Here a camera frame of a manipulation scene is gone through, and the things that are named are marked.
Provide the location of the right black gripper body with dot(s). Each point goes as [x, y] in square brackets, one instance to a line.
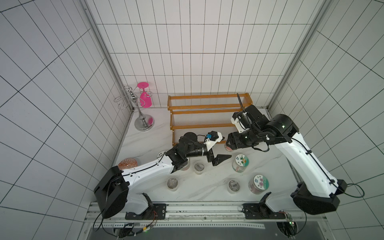
[237, 141]

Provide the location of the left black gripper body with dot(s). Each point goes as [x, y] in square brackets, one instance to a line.
[201, 150]

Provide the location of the small clear seed container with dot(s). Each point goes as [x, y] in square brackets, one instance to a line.
[233, 186]
[229, 149]
[199, 168]
[172, 184]

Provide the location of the orange wooden three-tier shelf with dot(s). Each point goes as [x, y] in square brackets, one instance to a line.
[205, 112]

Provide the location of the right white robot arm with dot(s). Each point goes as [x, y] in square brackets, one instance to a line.
[318, 191]

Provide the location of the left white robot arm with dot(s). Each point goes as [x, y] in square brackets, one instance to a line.
[123, 190]

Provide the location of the jar with strawberry lid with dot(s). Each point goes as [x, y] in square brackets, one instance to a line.
[187, 166]

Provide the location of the jar with green tree lid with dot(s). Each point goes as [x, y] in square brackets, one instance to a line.
[161, 154]

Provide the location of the jar with pink flower lid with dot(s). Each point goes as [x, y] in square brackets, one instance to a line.
[258, 184]

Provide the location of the pink plastic wine glass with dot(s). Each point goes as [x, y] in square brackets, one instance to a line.
[146, 95]

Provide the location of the chrome glass holder stand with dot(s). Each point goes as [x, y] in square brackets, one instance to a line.
[129, 99]

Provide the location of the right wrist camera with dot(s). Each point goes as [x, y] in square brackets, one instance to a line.
[241, 124]

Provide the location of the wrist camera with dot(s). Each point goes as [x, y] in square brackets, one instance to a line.
[241, 124]
[212, 138]

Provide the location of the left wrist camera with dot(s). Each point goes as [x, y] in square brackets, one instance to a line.
[212, 138]

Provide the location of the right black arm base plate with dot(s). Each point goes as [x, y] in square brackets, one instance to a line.
[257, 211]

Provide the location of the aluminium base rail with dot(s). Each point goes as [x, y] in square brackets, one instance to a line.
[204, 221]

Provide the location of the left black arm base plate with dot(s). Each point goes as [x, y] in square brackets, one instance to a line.
[157, 212]

